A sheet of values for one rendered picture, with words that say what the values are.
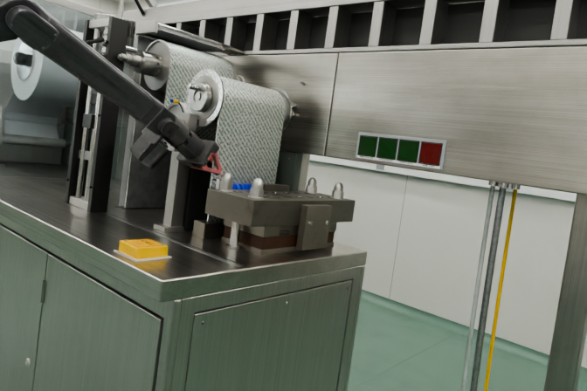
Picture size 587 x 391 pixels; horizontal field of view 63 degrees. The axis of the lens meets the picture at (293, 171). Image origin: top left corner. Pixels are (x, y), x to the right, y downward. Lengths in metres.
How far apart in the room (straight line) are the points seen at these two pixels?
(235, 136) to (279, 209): 0.25
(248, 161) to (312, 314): 0.43
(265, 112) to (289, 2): 0.42
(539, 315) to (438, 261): 0.73
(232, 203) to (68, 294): 0.43
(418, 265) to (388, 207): 0.51
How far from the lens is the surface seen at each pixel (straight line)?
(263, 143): 1.33
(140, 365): 1.02
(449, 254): 3.75
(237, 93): 1.26
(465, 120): 1.20
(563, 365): 1.35
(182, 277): 0.91
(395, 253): 3.95
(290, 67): 1.53
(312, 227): 1.20
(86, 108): 1.53
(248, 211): 1.07
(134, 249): 0.99
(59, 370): 1.33
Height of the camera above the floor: 1.16
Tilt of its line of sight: 3 degrees down
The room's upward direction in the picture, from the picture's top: 8 degrees clockwise
